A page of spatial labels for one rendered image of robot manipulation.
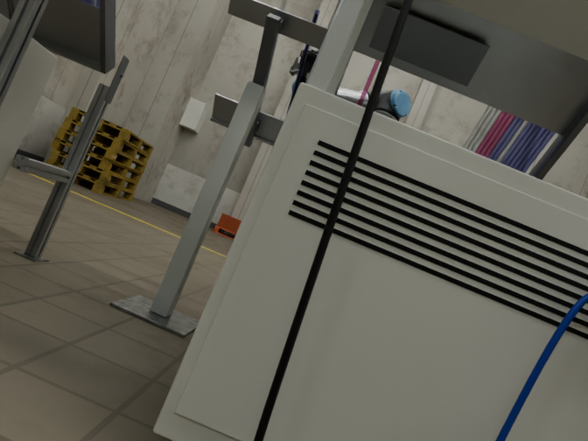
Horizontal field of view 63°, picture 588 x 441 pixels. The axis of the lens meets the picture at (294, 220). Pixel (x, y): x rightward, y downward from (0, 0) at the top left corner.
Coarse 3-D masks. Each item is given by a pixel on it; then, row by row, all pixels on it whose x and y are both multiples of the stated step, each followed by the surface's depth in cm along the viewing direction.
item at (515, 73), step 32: (384, 0) 132; (416, 0) 130; (384, 32) 133; (416, 32) 131; (448, 32) 129; (480, 32) 130; (512, 32) 128; (416, 64) 136; (448, 64) 134; (480, 64) 135; (512, 64) 133; (544, 64) 131; (576, 64) 129; (480, 96) 140; (512, 96) 138; (544, 96) 136; (576, 96) 133; (544, 128) 141
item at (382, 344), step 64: (448, 0) 103; (512, 0) 95; (576, 0) 88; (320, 64) 73; (384, 64) 67; (320, 128) 71; (320, 192) 71; (384, 192) 71; (448, 192) 71; (512, 192) 71; (256, 256) 70; (320, 256) 65; (384, 256) 70; (448, 256) 70; (512, 256) 70; (576, 256) 70; (256, 320) 70; (320, 320) 70; (384, 320) 70; (448, 320) 70; (512, 320) 70; (576, 320) 69; (192, 384) 70; (256, 384) 69; (320, 384) 69; (384, 384) 69; (448, 384) 69; (512, 384) 69; (576, 384) 69
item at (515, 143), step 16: (496, 112) 143; (480, 128) 147; (496, 128) 146; (512, 128) 144; (528, 128) 143; (464, 144) 152; (480, 144) 150; (496, 144) 149; (512, 144) 147; (528, 144) 146; (544, 144) 145; (496, 160) 152; (512, 160) 150; (528, 160) 149
